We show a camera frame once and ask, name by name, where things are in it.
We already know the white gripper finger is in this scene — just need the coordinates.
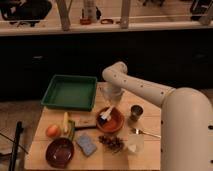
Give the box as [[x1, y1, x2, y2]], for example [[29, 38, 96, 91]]
[[100, 109, 108, 119], [104, 106, 114, 121]]

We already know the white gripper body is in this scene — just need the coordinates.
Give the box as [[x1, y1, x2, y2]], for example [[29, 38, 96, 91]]
[[101, 83, 124, 106]]

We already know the wooden handled brush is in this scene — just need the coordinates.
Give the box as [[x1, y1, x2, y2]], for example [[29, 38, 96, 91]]
[[70, 118, 96, 130]]

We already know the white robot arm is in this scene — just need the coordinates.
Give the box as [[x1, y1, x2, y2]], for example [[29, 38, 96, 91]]
[[102, 61, 213, 171]]

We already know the red bowl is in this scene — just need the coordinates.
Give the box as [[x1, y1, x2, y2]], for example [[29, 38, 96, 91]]
[[96, 107, 124, 133]]

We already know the dark maroon bowl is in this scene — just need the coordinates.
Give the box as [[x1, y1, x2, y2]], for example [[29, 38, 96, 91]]
[[45, 138, 74, 168]]

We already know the dark dried grape bunch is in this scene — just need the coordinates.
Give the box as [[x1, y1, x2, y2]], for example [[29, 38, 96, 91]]
[[98, 135, 124, 153]]

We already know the small metal cup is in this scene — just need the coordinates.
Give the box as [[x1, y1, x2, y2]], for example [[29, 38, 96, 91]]
[[130, 105, 143, 122]]

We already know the blue sponge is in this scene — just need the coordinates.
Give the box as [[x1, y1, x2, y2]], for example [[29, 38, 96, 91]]
[[76, 133, 97, 157]]

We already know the metal spoon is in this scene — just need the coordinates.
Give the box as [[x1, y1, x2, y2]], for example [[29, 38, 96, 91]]
[[131, 128, 161, 138]]

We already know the green plastic tray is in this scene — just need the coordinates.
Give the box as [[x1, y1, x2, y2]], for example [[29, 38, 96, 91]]
[[41, 75, 97, 111]]

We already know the translucent plastic cup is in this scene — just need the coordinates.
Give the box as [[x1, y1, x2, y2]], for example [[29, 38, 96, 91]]
[[127, 134, 144, 155]]

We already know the orange peach fruit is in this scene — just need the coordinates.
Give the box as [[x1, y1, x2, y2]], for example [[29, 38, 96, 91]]
[[46, 125, 61, 138]]

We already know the black stand pole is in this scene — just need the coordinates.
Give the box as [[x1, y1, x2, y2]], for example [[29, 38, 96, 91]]
[[8, 121, 23, 171]]

